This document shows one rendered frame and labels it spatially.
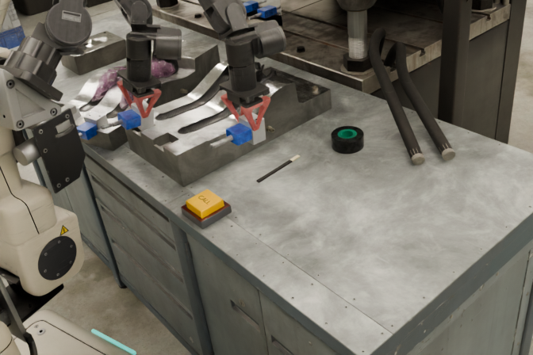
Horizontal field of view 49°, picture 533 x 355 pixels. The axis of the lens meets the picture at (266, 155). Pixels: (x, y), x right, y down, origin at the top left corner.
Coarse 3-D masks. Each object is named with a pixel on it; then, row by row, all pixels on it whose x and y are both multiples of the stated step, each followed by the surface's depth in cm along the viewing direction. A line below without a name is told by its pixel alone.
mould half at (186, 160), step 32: (224, 64) 163; (192, 96) 160; (288, 96) 150; (320, 96) 158; (160, 128) 145; (224, 128) 142; (288, 128) 154; (160, 160) 142; (192, 160) 137; (224, 160) 144
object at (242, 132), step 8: (240, 120) 131; (232, 128) 129; (240, 128) 129; (248, 128) 129; (264, 128) 131; (232, 136) 128; (240, 136) 127; (248, 136) 129; (256, 136) 130; (264, 136) 132; (216, 144) 126; (240, 144) 128
